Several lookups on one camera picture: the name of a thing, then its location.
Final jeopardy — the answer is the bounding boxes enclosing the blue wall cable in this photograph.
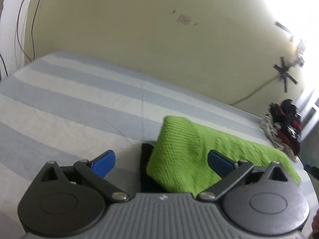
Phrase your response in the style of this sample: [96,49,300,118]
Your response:
[31,0,45,61]

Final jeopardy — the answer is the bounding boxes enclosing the white garment under pile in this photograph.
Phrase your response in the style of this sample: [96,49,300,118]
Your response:
[260,113,297,162]

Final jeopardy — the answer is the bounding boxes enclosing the black tape cross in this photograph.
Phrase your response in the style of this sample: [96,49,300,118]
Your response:
[273,57,298,93]

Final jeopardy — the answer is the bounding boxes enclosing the red wall cable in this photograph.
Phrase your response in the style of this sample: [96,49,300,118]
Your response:
[13,0,34,62]

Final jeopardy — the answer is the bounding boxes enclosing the blue white striped bed sheet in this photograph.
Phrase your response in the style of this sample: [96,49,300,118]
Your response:
[1,52,318,238]

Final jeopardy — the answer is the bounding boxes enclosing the green navy white knit sweater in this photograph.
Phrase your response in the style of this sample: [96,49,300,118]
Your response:
[146,116,301,196]

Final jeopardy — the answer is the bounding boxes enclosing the grey wall cable conduit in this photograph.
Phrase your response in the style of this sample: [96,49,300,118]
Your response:
[229,76,278,106]

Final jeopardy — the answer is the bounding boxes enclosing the pile of dark patterned clothes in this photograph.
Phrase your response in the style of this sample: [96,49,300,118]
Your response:
[269,99,302,156]

